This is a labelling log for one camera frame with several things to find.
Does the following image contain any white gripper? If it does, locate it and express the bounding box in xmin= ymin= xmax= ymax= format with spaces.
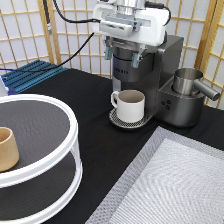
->
xmin=92 ymin=3 xmax=166 ymax=68

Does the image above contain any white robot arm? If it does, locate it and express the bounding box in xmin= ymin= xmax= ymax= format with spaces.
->
xmin=92 ymin=0 xmax=171 ymax=68

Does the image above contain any grey pod coffee machine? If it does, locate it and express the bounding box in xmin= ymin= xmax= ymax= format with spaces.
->
xmin=109 ymin=35 xmax=204 ymax=130

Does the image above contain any white ceramic mug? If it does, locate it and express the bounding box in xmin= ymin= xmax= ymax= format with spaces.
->
xmin=111 ymin=90 xmax=145 ymax=123

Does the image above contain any steel milk frother jug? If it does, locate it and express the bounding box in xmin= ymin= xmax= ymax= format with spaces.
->
xmin=173 ymin=68 xmax=220 ymax=101

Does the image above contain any grey woven placemat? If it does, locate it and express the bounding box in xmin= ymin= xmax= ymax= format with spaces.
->
xmin=85 ymin=127 xmax=224 ymax=224

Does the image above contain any tan cylindrical cup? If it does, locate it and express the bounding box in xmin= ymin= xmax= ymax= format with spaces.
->
xmin=0 ymin=127 xmax=19 ymax=172

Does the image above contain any white two-tier round shelf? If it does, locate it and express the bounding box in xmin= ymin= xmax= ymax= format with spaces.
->
xmin=0 ymin=94 xmax=83 ymax=224

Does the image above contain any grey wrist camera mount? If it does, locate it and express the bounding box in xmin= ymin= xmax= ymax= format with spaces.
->
xmin=99 ymin=12 xmax=142 ymax=37

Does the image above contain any black cable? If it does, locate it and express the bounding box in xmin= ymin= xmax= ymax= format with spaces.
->
xmin=0 ymin=0 xmax=172 ymax=73

